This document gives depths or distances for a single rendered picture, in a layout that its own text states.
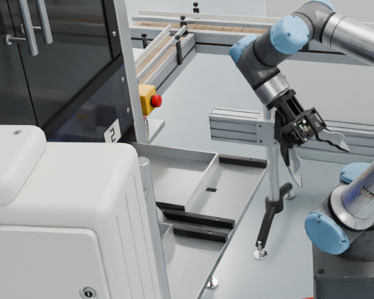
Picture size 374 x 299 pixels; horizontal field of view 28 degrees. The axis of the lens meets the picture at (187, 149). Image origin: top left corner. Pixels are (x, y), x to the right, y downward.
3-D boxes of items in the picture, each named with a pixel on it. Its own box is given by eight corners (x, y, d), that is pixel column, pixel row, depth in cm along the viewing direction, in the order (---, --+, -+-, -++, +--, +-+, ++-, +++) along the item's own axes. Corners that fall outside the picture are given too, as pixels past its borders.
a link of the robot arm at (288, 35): (304, 1, 162) (273, 26, 170) (276, 20, 155) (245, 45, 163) (325, 30, 162) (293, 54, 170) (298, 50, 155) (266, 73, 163)
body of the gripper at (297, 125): (304, 146, 163) (273, 101, 163) (289, 152, 172) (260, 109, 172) (330, 127, 165) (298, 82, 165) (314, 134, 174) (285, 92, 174)
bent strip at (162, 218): (149, 224, 195) (146, 206, 192) (154, 217, 198) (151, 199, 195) (199, 232, 190) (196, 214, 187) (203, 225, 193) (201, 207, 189)
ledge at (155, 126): (109, 140, 238) (108, 135, 237) (127, 120, 247) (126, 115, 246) (149, 145, 232) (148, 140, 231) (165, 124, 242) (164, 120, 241)
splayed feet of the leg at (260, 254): (249, 258, 313) (247, 232, 305) (282, 190, 351) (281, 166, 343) (267, 261, 310) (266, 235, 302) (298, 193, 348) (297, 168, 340)
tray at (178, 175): (74, 197, 209) (72, 187, 207) (115, 149, 229) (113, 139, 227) (186, 216, 197) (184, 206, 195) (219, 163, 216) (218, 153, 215)
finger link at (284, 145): (282, 165, 168) (282, 127, 169) (280, 166, 169) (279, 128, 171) (302, 166, 169) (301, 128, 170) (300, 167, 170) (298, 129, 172)
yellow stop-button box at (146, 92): (127, 114, 231) (124, 93, 227) (137, 102, 236) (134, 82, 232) (149, 116, 228) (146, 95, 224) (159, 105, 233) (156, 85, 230)
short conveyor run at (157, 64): (123, 148, 236) (115, 105, 228) (80, 142, 242) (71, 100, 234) (200, 55, 289) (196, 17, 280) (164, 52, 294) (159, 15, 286)
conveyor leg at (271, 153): (261, 215, 324) (251, 55, 284) (267, 203, 331) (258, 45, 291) (281, 218, 321) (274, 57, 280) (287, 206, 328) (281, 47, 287)
